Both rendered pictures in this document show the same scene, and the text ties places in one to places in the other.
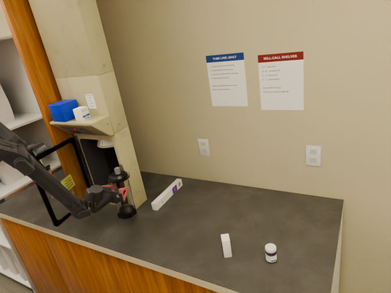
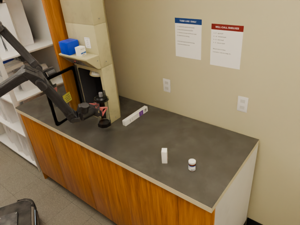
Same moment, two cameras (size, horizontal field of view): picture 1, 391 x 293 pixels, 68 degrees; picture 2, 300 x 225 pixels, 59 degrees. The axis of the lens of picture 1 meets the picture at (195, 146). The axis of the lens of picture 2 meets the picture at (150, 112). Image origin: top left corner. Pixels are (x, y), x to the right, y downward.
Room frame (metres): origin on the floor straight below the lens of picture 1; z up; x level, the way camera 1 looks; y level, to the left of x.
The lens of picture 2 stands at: (-0.33, -0.19, 2.07)
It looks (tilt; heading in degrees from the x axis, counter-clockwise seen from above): 30 degrees down; 9
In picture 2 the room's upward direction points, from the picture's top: 5 degrees counter-clockwise
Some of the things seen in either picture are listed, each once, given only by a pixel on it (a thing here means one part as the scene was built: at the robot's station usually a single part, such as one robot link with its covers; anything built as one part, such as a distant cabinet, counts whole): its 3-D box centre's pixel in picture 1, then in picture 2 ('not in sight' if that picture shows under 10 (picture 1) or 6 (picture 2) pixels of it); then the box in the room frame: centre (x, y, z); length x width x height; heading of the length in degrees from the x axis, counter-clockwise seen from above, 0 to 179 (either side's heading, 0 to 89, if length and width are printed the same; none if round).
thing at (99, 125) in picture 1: (81, 128); (79, 60); (1.46, 0.56, 1.46); 0.32 x 0.11 x 0.10; 58
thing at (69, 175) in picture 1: (64, 181); (64, 95); (1.44, 0.74, 1.19); 0.30 x 0.01 x 0.40; 154
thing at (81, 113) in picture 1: (81, 113); (80, 51); (1.44, 0.53, 1.54); 0.05 x 0.05 x 0.06; 63
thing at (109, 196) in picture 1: (105, 198); (90, 112); (1.23, 0.47, 1.16); 0.10 x 0.07 x 0.07; 58
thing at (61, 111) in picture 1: (64, 110); (69, 46); (1.50, 0.63, 1.56); 0.10 x 0.10 x 0.09; 58
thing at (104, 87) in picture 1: (112, 138); (101, 69); (1.61, 0.47, 1.33); 0.32 x 0.25 x 0.77; 58
